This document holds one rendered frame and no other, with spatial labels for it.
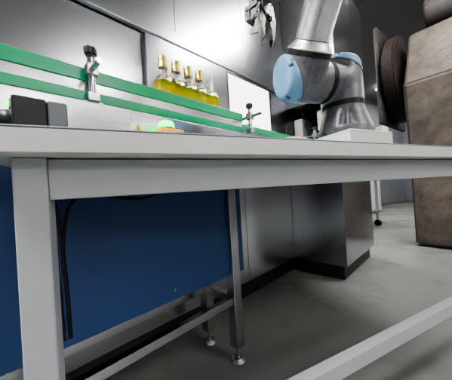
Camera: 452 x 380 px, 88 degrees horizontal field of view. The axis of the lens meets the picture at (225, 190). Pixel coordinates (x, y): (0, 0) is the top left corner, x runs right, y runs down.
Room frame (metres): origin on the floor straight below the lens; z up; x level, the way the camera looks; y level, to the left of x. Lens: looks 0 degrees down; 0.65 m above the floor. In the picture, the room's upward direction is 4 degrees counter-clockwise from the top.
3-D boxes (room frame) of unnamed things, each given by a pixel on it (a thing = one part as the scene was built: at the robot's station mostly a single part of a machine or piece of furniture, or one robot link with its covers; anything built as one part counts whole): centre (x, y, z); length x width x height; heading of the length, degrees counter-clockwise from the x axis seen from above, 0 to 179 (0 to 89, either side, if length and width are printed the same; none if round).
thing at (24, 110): (0.44, 0.35, 0.79); 0.08 x 0.08 x 0.08; 45
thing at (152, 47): (1.28, -0.02, 1.15); 0.90 x 0.03 x 0.34; 135
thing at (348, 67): (0.69, -0.36, 0.95); 0.13 x 0.12 x 0.14; 108
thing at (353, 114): (0.69, -0.36, 0.83); 0.15 x 0.15 x 0.10
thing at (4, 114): (0.40, 0.39, 0.79); 0.04 x 0.03 x 0.04; 45
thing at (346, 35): (1.90, -0.88, 1.69); 0.70 x 0.37 x 0.89; 135
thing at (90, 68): (0.54, 0.28, 0.94); 0.07 x 0.04 x 0.13; 45
